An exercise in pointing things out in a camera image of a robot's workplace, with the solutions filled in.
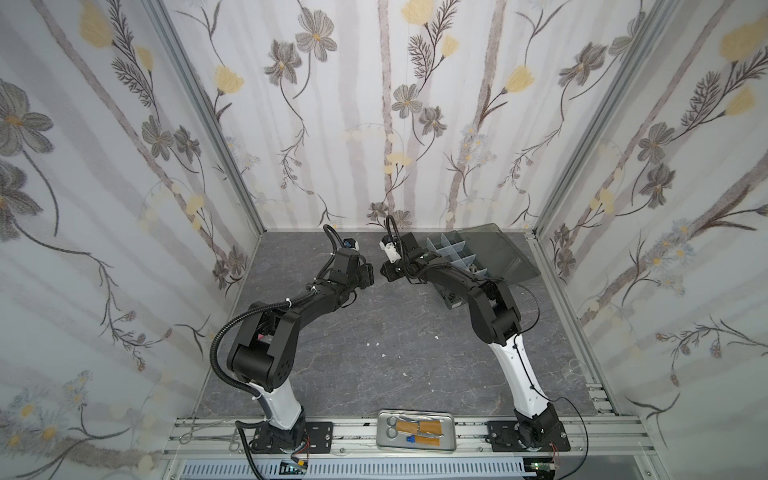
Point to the aluminium frame rail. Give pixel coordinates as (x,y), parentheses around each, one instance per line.
(589,436)

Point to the metal tray with tools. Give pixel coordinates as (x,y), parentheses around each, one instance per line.
(416,430)

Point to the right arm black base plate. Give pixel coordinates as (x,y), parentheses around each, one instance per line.
(513,436)

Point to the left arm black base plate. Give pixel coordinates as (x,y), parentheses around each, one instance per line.
(305,437)

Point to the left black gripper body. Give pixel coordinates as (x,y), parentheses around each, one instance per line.
(361,278)

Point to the grey compartment organizer box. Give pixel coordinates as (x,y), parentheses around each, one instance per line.
(487,251)

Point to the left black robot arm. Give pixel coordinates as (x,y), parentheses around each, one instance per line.
(255,351)

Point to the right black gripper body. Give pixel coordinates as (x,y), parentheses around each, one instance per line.
(392,270)

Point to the white slotted cable duct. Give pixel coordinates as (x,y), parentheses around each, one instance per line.
(361,468)

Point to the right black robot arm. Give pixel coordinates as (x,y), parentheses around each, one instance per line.
(495,319)

